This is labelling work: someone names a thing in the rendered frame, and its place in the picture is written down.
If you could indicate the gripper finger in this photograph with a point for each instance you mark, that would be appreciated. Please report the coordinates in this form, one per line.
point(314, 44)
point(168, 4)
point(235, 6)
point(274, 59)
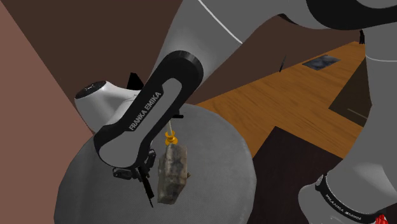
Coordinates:
point(122, 173)
point(148, 189)

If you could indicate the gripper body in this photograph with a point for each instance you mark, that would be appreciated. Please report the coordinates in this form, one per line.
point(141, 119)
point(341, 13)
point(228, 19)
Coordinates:
point(150, 158)

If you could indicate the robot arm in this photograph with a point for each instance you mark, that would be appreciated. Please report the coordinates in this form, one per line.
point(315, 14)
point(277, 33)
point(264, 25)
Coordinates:
point(198, 34)

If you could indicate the grey-brown stone block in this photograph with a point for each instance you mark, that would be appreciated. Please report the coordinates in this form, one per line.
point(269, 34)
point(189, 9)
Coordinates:
point(172, 173)

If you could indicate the orange knob on cream stick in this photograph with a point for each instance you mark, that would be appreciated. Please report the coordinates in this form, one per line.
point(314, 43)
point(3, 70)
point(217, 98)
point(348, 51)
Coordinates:
point(170, 138)

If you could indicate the grey round table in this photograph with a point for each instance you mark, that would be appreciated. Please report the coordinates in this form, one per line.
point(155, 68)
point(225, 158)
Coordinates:
point(214, 161)

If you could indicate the thin black upright object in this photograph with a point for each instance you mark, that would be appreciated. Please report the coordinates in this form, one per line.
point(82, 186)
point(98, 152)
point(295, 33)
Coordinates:
point(282, 64)

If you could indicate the grey floor mat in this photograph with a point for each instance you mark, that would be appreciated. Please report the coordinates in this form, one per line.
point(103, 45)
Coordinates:
point(321, 62)

